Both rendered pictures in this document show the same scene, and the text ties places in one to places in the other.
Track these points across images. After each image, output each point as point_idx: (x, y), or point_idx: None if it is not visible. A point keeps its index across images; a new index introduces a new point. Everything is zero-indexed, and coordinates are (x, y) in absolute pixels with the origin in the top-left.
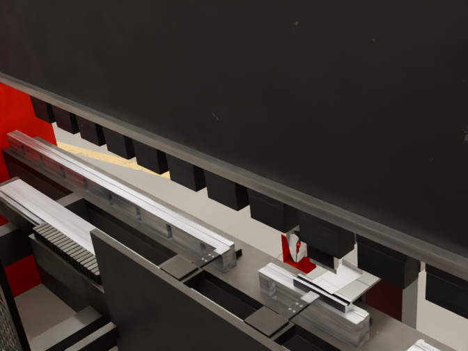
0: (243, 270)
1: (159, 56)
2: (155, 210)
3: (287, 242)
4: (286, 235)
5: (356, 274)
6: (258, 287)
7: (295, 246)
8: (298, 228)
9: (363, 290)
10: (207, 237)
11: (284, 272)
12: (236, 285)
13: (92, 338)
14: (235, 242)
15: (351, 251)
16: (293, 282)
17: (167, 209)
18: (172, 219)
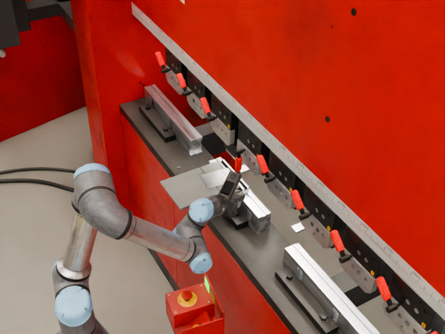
0: (277, 258)
1: None
2: (366, 325)
3: (244, 195)
4: (244, 197)
5: (203, 176)
6: (269, 236)
7: (240, 192)
8: (234, 193)
9: (205, 165)
10: (309, 262)
11: (251, 205)
12: (287, 243)
13: None
14: (278, 296)
15: (194, 197)
16: (248, 189)
17: (351, 321)
18: (345, 303)
